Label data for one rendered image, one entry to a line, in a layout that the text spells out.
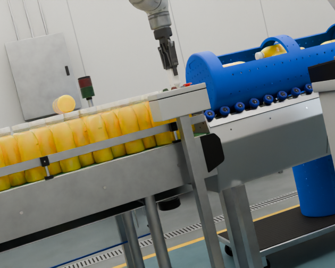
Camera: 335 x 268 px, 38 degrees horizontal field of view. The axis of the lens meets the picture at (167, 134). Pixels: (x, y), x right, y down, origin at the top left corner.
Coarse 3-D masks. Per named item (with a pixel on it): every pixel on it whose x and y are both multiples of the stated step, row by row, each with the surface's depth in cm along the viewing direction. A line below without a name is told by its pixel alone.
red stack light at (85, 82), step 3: (87, 78) 233; (90, 78) 235; (78, 81) 234; (81, 81) 233; (84, 81) 232; (87, 81) 233; (90, 81) 234; (81, 84) 233; (84, 84) 233; (87, 84) 233; (90, 84) 234; (81, 87) 233; (84, 87) 234
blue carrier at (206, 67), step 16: (256, 48) 238; (288, 48) 220; (320, 48) 225; (192, 64) 219; (208, 64) 206; (240, 64) 210; (256, 64) 212; (272, 64) 215; (288, 64) 218; (304, 64) 221; (192, 80) 223; (208, 80) 208; (224, 80) 206; (240, 80) 209; (256, 80) 212; (272, 80) 216; (288, 80) 220; (304, 80) 225; (208, 96) 212; (224, 96) 208; (240, 96) 212; (256, 96) 217; (272, 96) 224
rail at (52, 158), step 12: (192, 120) 194; (132, 132) 185; (144, 132) 186; (156, 132) 188; (96, 144) 180; (108, 144) 181; (48, 156) 174; (60, 156) 175; (72, 156) 177; (0, 168) 168; (12, 168) 169; (24, 168) 171
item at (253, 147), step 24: (240, 120) 212; (264, 120) 215; (288, 120) 218; (312, 120) 223; (240, 144) 210; (264, 144) 216; (288, 144) 222; (312, 144) 228; (216, 168) 208; (240, 168) 214; (264, 168) 220; (288, 168) 226
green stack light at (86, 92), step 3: (87, 87) 233; (90, 87) 234; (81, 90) 234; (84, 90) 233; (87, 90) 233; (90, 90) 233; (93, 90) 235; (81, 93) 234; (84, 93) 233; (87, 93) 233; (90, 93) 233; (93, 93) 235; (84, 96) 233; (87, 96) 233; (90, 96) 233
